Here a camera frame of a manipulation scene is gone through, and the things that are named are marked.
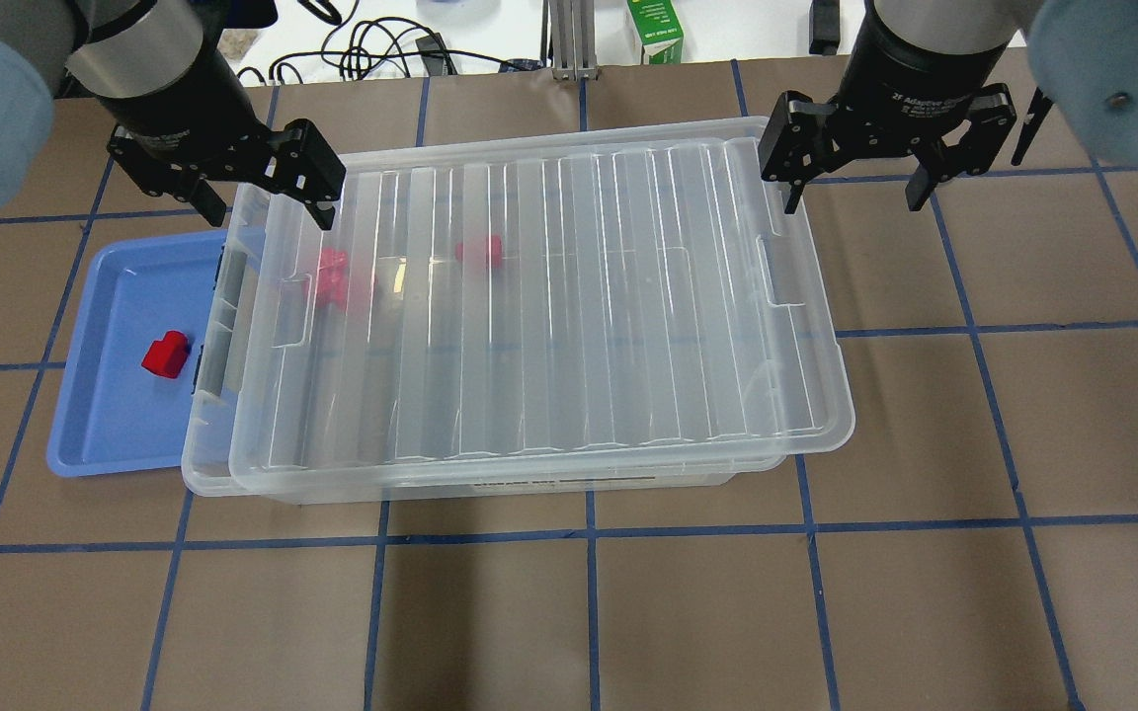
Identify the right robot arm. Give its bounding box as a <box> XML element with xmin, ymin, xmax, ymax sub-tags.
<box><xmin>758</xmin><ymin>1</ymin><xmax>1138</xmax><ymax>212</ymax></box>

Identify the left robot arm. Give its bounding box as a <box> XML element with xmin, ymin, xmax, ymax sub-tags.
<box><xmin>0</xmin><ymin>1</ymin><xmax>345</xmax><ymax>230</ymax></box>

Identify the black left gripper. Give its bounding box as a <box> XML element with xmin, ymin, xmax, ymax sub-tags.
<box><xmin>94</xmin><ymin>28</ymin><xmax>345</xmax><ymax>231</ymax></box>

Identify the black cable bundle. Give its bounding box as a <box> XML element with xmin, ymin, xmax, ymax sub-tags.
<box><xmin>236</xmin><ymin>0</ymin><xmax>550</xmax><ymax>86</ymax></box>

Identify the aluminium frame post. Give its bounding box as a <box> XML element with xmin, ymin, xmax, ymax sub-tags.
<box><xmin>542</xmin><ymin>0</ymin><xmax>597</xmax><ymax>81</ymax></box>

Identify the clear plastic storage box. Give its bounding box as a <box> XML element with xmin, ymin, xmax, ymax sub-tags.
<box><xmin>184</xmin><ymin>168</ymin><xmax>787</xmax><ymax>505</ymax></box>

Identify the green white carton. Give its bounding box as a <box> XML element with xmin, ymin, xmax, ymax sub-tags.
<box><xmin>622</xmin><ymin>0</ymin><xmax>686</xmax><ymax>66</ymax></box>

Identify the blue plastic tray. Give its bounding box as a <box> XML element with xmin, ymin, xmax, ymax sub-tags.
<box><xmin>46</xmin><ymin>230</ymin><xmax>225</xmax><ymax>478</ymax></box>

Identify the clear plastic box lid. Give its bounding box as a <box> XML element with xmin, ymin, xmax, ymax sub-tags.
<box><xmin>226</xmin><ymin>118</ymin><xmax>856</xmax><ymax>491</ymax></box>

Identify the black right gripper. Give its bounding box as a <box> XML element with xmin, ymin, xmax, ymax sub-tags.
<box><xmin>760</xmin><ymin>5</ymin><xmax>1016</xmax><ymax>215</ymax></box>

